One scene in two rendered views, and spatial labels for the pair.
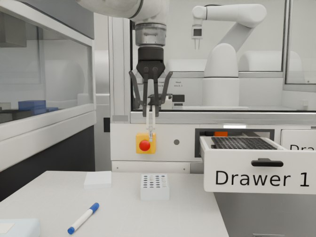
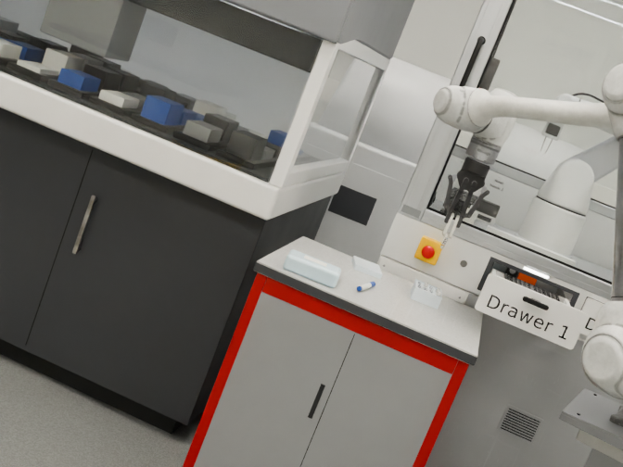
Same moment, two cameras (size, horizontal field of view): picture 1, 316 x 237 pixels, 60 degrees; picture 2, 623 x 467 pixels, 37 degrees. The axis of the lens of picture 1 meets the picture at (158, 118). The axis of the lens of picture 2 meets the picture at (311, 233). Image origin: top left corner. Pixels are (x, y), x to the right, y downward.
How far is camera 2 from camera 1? 1.96 m
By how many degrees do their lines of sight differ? 6
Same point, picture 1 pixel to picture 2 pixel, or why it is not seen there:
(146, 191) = (420, 292)
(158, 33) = (490, 153)
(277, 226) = (540, 407)
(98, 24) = not seen: outside the picture
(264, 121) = (572, 280)
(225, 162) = (502, 291)
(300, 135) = not seen: hidden behind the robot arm
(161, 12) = (501, 137)
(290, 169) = (555, 319)
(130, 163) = (400, 267)
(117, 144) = (395, 238)
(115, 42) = (441, 126)
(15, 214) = not seen: hidden behind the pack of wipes
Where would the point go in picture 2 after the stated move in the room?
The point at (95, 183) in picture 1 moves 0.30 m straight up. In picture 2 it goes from (367, 268) to (404, 176)
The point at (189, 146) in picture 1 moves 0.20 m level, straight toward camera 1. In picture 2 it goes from (476, 274) to (470, 283)
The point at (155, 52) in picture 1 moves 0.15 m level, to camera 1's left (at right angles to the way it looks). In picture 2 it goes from (481, 169) to (432, 149)
